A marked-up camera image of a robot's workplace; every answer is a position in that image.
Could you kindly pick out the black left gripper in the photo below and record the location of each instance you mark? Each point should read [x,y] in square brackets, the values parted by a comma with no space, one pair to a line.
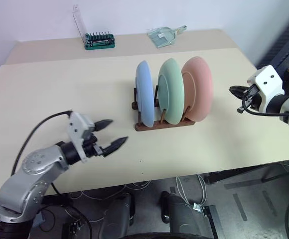
[91,149]

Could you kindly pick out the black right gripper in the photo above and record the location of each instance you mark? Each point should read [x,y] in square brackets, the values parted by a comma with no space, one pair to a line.
[252,99]

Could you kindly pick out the red plate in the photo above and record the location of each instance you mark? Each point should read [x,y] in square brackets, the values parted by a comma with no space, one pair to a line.
[199,87]

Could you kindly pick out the blue plate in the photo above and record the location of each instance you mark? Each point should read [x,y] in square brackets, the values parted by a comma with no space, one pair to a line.
[145,94]

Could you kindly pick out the green plate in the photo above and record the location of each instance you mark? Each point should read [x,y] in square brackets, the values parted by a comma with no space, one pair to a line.
[172,94]

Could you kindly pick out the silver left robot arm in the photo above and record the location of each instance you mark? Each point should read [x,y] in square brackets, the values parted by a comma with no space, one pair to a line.
[35,161]

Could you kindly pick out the dark wooden plate rack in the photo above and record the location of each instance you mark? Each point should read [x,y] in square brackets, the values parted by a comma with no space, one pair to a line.
[159,126]

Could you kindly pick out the black perforated metal board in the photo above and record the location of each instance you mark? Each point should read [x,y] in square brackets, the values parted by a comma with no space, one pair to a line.
[286,37]

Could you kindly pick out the dark rounded shape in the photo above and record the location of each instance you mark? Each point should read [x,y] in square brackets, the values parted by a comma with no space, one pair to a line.
[120,214]
[182,216]

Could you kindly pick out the green screwdriver bit set case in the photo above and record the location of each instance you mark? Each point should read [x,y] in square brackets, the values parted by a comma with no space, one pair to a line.
[99,41]

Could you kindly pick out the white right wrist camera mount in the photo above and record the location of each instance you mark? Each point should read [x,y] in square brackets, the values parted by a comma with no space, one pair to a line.
[269,82]

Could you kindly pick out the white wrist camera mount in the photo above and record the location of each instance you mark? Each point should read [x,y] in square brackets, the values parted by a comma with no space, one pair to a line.
[77,127]
[269,82]

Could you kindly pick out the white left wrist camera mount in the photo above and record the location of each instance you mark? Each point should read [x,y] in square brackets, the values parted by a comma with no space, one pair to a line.
[77,127]

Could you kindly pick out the black table frame bar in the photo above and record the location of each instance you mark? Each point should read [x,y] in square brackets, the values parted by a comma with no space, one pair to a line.
[246,171]

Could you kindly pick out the black metal floor bracket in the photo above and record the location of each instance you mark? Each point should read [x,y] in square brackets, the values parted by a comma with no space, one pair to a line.
[213,220]

